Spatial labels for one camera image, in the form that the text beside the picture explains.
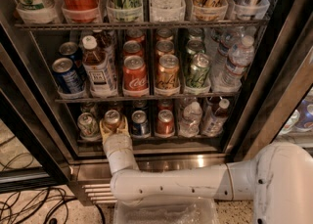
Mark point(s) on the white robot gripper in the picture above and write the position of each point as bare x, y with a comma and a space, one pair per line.
116, 142

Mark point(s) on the orange can bottom shelf front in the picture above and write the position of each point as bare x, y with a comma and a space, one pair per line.
112, 120

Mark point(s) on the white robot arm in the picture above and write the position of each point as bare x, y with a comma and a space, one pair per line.
278, 180

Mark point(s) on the white green can bottom shelf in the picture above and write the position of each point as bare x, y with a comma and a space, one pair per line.
88, 125

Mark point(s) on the blue can bottom shelf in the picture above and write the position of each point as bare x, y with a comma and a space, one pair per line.
140, 125

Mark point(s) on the blue can shelf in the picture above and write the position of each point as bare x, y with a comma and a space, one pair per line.
71, 50
140, 125
65, 73

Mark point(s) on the tea bottle middle shelf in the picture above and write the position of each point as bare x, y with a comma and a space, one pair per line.
96, 64

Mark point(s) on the tea bottle shelf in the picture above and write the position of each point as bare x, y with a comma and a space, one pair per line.
215, 117
96, 64

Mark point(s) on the red can bottom shelf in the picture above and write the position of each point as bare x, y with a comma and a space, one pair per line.
165, 122

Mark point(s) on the red cola can middle front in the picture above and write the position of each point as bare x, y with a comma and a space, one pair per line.
135, 79

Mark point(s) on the blue can middle shelf front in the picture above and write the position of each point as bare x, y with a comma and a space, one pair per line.
65, 73

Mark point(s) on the water bottle bottom shelf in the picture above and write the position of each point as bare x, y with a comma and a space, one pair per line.
190, 120

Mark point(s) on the fridge door left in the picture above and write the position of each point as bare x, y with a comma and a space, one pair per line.
20, 118

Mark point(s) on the orange can middle shelf front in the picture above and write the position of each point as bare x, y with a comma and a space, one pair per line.
167, 72

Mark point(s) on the blue can middle shelf rear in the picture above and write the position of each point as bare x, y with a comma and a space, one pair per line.
71, 50

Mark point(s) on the tea bottle bottom shelf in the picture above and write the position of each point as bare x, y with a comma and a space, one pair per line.
215, 117

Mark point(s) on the green can middle shelf front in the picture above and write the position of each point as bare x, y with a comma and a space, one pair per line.
198, 71

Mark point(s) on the water bottle middle shelf front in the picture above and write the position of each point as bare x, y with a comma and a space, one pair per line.
239, 58

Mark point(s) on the water bottle middle shelf rear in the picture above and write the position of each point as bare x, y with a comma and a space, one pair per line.
228, 38

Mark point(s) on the fridge glass door right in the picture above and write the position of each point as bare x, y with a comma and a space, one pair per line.
278, 79

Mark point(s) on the clear plastic bin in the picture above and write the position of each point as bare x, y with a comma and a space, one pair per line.
167, 210

